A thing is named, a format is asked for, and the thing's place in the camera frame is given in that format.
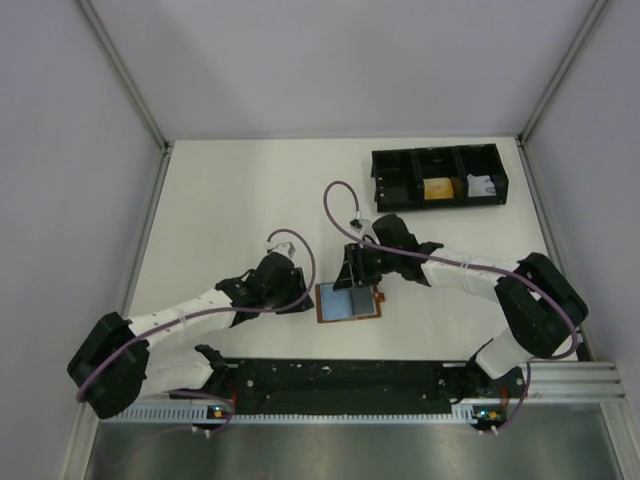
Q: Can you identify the brown leather card holder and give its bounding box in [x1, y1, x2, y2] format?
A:
[315, 283, 385, 324]

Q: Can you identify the yellow credit card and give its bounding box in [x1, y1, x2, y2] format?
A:
[423, 177, 455, 201]

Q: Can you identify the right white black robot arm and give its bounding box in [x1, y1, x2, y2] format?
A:
[333, 214, 588, 392]

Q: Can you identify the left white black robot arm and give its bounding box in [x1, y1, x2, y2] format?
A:
[67, 250, 316, 420]

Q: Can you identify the plain grey credit card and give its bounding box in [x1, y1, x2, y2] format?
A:
[350, 287, 377, 317]

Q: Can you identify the white card in tray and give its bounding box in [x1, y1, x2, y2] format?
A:
[466, 174, 497, 198]

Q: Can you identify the black three-compartment organizer tray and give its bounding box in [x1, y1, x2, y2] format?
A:
[371, 144, 509, 213]

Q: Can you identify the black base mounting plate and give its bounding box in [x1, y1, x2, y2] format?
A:
[197, 359, 524, 416]

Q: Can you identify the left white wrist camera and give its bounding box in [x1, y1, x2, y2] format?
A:
[265, 241, 296, 260]

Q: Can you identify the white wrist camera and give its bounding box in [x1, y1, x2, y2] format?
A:
[265, 241, 296, 260]
[349, 211, 374, 238]

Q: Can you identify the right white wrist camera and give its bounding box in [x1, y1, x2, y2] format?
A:
[349, 211, 374, 238]

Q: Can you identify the grey slotted cable duct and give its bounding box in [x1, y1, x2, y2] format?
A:
[106, 402, 489, 425]

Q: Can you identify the aluminium front frame rail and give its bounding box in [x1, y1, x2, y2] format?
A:
[79, 363, 626, 405]

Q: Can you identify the left aluminium corner post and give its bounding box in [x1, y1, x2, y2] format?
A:
[74, 0, 174, 151]

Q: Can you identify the aluminium corner post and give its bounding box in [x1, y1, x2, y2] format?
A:
[74, 0, 174, 151]
[518, 0, 613, 148]

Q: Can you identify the right aluminium corner post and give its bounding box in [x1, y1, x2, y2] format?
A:
[518, 0, 613, 148]

